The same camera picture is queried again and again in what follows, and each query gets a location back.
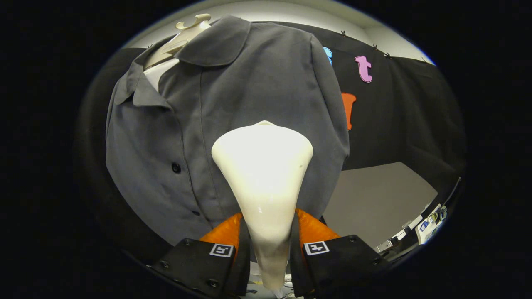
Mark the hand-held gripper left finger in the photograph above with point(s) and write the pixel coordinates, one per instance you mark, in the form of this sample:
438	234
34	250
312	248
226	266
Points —
244	265

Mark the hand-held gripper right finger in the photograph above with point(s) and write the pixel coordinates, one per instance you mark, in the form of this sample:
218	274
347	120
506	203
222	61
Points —
296	265

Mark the grey button shirt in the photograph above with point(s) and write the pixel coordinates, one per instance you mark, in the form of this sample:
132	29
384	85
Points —
249	83

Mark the grey cabinet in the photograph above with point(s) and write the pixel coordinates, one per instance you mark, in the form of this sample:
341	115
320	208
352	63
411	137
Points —
374	199

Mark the white mannequin torso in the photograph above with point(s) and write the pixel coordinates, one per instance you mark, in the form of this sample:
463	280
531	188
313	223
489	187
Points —
166	52

